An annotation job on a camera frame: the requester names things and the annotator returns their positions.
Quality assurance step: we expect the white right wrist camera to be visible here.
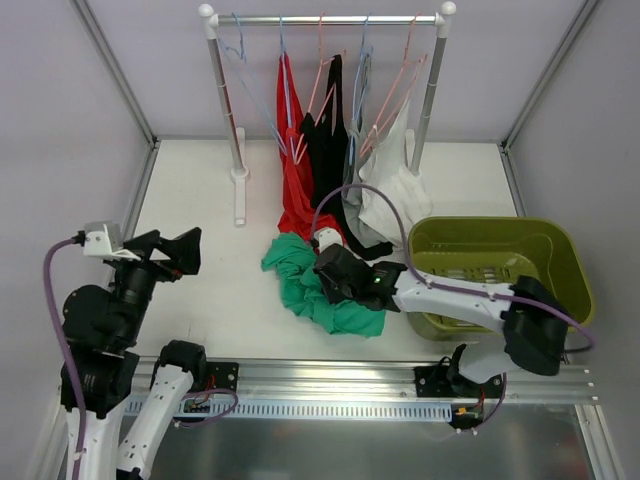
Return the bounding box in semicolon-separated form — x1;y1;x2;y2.
310;227;344;254

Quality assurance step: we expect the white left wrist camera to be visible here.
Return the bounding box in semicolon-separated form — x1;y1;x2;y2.
77;221;141;261

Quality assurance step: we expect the light blue hanger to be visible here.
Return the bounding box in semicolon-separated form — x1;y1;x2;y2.
219;12;288;154

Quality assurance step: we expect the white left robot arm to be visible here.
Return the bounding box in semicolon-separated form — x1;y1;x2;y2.
61;222;208;479

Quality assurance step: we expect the red tank top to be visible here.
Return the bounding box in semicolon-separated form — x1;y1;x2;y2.
276;59;315;240

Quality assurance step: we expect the pink hanger under black top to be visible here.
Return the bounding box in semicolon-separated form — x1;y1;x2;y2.
292;13;349;164

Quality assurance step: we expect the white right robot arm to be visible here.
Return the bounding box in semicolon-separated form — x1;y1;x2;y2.
313;244;569;397

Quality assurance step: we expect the pink hanger under white top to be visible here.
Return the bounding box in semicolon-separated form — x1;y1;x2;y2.
358;15;428;158

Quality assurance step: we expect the black tank top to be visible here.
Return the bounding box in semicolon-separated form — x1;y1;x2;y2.
301;54;392;260

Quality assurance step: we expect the aluminium corner frame post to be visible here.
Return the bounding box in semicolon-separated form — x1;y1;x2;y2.
69;0;157;146
501;0;602;154

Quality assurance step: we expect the blue hanger under grey top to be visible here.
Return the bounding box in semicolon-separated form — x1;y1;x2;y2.
348;16;372;172

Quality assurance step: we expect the aluminium corner frame post left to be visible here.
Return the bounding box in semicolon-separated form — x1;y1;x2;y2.
69;0;157;146

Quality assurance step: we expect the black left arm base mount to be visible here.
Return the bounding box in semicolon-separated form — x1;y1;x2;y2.
202;361;240;391

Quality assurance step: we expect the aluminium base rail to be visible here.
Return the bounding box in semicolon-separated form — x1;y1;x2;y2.
119;352;601;404

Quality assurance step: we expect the white tank top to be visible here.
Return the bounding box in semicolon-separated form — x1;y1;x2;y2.
359;98;432;247

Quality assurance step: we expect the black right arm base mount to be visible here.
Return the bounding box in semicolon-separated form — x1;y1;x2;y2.
412;357;504;399

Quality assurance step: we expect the grey tank top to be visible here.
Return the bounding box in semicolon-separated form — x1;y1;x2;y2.
342;119;394;248

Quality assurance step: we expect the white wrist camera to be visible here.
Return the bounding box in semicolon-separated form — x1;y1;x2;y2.
77;221;141;261
310;227;344;254

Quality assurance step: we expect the white slotted cable duct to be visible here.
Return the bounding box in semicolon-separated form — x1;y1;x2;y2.
125;395;453;423

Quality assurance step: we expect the green tank top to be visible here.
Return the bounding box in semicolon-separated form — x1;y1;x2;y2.
261;233;385;338

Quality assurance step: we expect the aluminium corner frame post right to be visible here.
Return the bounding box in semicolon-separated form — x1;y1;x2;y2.
501;0;602;154

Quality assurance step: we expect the silver clothes rack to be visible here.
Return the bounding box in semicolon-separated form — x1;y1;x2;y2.
197;1;458;229

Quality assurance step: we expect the olive green plastic basket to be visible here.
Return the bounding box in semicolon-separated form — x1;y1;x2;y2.
408;217;595;326

